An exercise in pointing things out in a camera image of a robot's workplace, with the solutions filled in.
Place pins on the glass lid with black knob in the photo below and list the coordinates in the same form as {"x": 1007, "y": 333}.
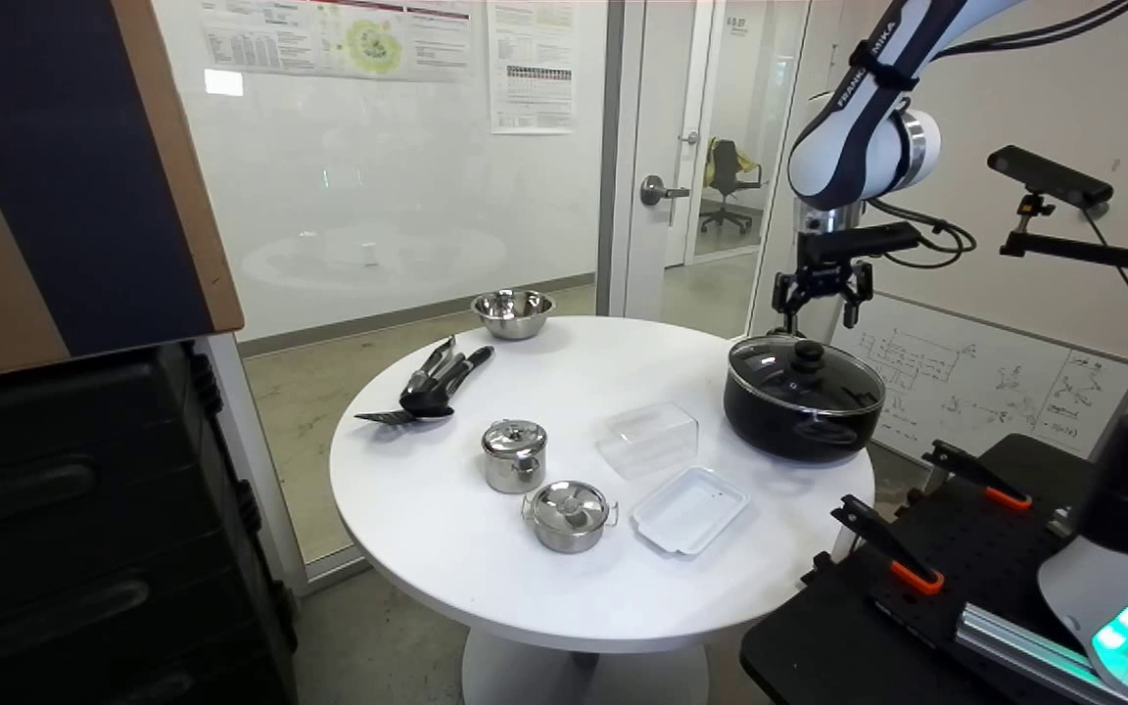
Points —
{"x": 840, "y": 380}

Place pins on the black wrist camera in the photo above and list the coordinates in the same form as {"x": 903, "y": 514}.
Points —
{"x": 879, "y": 242}

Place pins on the black bar camera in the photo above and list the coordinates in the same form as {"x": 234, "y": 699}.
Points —
{"x": 1050, "y": 178}

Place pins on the black drawer cabinet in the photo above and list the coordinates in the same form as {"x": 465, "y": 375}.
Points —
{"x": 69, "y": 524}

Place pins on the narrow wall poster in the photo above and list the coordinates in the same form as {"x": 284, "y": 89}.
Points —
{"x": 533, "y": 63}

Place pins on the glass office door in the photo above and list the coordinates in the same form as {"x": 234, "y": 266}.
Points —
{"x": 656, "y": 102}

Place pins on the office chair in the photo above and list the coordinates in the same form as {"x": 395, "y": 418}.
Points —
{"x": 728, "y": 182}

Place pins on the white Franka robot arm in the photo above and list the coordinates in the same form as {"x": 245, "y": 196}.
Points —
{"x": 860, "y": 131}

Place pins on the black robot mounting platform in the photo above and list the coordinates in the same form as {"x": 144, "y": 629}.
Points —
{"x": 840, "y": 638}

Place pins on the clear plastic container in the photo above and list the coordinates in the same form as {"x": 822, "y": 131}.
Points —
{"x": 690, "y": 514}
{"x": 650, "y": 441}

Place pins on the small steel pot with lid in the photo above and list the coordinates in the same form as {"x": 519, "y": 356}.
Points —
{"x": 515, "y": 454}

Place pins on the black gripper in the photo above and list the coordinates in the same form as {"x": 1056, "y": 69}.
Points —
{"x": 827, "y": 272}

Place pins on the black kitchen utensil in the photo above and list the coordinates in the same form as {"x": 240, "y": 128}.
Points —
{"x": 433, "y": 380}

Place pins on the shallow steel bowl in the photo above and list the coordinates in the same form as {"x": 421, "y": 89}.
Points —
{"x": 570, "y": 514}

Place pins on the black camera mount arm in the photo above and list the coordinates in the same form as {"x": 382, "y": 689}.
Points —
{"x": 1088, "y": 252}

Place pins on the whiteboard with drawings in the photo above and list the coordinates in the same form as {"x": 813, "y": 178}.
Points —
{"x": 981, "y": 377}

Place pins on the wide wall poster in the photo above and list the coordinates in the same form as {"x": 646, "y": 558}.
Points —
{"x": 330, "y": 41}

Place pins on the blue and brown board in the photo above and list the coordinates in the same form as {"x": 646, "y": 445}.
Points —
{"x": 69, "y": 170}

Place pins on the stainless steel bowl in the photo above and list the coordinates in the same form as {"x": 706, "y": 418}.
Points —
{"x": 512, "y": 316}

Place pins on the black cooking pot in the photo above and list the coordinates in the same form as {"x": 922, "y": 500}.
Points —
{"x": 785, "y": 435}

